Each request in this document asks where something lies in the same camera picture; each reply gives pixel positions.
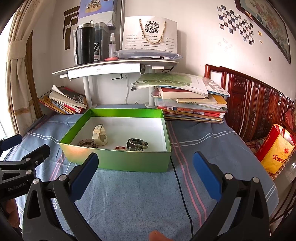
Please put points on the left book stack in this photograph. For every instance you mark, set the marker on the left book stack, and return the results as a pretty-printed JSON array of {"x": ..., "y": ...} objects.
[{"x": 63, "y": 100}]

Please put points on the blue book box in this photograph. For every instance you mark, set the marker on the blue book box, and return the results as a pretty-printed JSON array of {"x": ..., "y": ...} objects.
[{"x": 98, "y": 11}]

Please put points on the right hand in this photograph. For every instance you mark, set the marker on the right hand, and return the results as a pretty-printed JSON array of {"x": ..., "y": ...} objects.
[{"x": 157, "y": 236}]

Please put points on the green cardboard box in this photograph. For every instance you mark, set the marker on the green cardboard box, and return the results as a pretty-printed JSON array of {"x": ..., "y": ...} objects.
[{"x": 137, "y": 139}]

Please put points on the blue striped bed sheet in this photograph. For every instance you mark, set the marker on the blue striped bed sheet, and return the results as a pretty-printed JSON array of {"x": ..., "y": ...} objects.
[{"x": 127, "y": 205}]

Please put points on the book stack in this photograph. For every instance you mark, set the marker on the book stack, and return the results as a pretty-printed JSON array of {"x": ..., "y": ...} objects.
[
  {"x": 185, "y": 97},
  {"x": 63, "y": 100}
]

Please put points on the red yellow gift bag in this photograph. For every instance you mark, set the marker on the red yellow gift bag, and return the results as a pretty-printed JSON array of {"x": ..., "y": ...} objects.
[{"x": 276, "y": 149}]

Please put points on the clear spray bottle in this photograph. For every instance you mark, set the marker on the clear spray bottle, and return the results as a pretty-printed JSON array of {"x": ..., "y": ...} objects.
[{"x": 111, "y": 46}]

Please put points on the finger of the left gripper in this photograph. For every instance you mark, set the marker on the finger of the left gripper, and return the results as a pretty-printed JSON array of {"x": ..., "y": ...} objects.
[
  {"x": 30, "y": 161},
  {"x": 6, "y": 144}
]

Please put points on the white wrist watch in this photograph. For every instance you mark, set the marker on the white wrist watch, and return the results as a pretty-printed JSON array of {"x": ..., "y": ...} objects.
[{"x": 99, "y": 135}]

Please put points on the right book stack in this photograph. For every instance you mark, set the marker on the right book stack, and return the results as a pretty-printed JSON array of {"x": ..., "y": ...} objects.
[{"x": 185, "y": 97}]

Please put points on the left hand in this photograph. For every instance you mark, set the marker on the left hand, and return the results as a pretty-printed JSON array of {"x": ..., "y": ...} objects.
[{"x": 12, "y": 209}]

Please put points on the framed floral picture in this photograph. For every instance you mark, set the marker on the framed floral picture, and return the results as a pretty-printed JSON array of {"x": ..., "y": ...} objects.
[{"x": 265, "y": 15}]

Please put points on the white paper bag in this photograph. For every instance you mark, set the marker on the white paper bag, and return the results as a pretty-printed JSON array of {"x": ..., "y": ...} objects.
[{"x": 150, "y": 33}]

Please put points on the silver metal bangle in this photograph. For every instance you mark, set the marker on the silver metal bangle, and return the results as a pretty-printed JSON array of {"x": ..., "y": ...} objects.
[{"x": 137, "y": 144}]

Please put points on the beige curtain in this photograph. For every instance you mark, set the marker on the beige curtain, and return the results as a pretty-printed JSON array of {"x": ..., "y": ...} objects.
[{"x": 28, "y": 62}]

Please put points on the black thermos bottle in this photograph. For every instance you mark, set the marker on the black thermos bottle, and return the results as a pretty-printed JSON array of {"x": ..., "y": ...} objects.
[{"x": 85, "y": 37}]

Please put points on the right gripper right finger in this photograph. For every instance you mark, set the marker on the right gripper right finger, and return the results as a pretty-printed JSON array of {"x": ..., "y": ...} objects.
[{"x": 241, "y": 211}]

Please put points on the black wrist watch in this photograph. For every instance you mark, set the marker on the black wrist watch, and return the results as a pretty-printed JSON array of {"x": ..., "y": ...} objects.
[{"x": 136, "y": 144}]

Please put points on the white bed desk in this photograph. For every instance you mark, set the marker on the white bed desk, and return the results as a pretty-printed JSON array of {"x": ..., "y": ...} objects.
[{"x": 88, "y": 71}]

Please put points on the clear plastic box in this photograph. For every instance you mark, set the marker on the clear plastic box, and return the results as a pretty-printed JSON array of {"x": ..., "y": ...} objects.
[{"x": 101, "y": 50}]

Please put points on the red wooden headboard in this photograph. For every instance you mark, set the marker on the red wooden headboard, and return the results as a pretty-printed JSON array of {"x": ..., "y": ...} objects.
[{"x": 253, "y": 106}]

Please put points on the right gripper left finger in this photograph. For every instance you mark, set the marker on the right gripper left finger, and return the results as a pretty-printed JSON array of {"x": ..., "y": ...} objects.
[{"x": 40, "y": 221}]

